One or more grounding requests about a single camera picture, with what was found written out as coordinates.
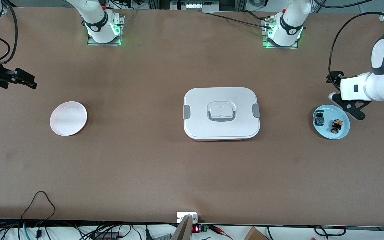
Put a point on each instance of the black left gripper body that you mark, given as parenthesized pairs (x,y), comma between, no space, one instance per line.
(334,77)

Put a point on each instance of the orange push-button switch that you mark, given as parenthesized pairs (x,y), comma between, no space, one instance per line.
(337,126)

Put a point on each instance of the light blue round plate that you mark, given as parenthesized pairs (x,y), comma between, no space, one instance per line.
(327,131)

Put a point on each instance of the pink round plate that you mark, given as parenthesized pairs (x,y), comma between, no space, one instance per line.
(68,118)

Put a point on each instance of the white lidded lunch box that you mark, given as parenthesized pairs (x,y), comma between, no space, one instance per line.
(198,126)

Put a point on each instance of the brown cardboard box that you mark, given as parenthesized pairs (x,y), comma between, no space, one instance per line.
(255,235)

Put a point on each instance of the red LED display module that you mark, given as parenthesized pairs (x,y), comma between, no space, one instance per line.
(196,229)

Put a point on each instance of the grey power adapter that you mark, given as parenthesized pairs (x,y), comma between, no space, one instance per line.
(162,237)

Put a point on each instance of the black left camera mount bracket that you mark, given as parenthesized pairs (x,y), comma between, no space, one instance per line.
(353,108)

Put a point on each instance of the green push-button switch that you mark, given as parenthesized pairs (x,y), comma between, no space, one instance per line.
(319,119)

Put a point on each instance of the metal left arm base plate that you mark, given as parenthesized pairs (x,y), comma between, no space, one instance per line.
(280,47)

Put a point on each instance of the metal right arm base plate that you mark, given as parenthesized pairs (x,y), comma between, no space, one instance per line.
(90,41)

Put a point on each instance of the white device on aluminium frame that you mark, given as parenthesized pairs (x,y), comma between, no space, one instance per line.
(193,5)

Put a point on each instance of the black network switch box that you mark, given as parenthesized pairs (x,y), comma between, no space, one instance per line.
(105,237)

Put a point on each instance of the white metal bracket block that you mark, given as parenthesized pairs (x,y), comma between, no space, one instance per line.
(182,216)

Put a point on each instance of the aluminium camera post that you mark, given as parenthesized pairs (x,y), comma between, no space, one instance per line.
(182,231)

